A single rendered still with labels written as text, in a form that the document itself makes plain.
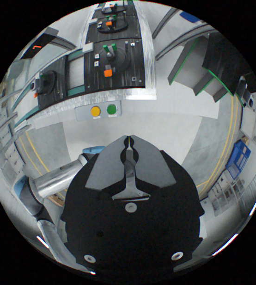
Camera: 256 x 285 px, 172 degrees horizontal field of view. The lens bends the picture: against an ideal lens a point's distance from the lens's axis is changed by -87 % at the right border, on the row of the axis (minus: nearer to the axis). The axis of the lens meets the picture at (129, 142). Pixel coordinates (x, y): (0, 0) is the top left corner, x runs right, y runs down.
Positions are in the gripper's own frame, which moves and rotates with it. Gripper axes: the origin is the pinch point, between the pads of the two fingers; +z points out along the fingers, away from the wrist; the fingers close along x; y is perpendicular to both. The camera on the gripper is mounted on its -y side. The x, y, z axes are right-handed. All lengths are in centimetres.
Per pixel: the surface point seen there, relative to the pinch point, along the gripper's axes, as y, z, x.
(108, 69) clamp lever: -13.0, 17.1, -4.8
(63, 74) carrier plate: -19.6, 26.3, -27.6
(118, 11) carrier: -62, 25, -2
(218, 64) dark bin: -16.4, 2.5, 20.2
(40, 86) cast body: -18.1, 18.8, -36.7
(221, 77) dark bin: -13.5, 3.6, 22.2
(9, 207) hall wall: 275, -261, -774
